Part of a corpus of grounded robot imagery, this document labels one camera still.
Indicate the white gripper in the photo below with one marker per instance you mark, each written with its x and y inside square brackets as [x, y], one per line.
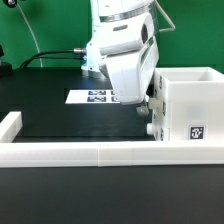
[130, 75]

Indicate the white drawer box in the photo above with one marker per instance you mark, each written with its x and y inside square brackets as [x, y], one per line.
[158, 132]
[158, 106]

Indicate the white front drawer box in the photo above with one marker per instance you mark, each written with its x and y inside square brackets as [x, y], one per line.
[158, 132]

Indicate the white drawer cabinet frame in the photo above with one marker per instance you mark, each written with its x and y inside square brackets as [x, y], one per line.
[194, 98]

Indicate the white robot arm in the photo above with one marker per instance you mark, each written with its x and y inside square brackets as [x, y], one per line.
[123, 47]

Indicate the white fiducial marker sheet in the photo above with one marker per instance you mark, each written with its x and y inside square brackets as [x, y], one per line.
[91, 97]

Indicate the white U-shaped border fence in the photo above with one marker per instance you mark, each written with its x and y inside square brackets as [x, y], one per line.
[100, 154]

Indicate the black device at left edge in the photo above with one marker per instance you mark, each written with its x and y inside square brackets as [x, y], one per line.
[5, 68]

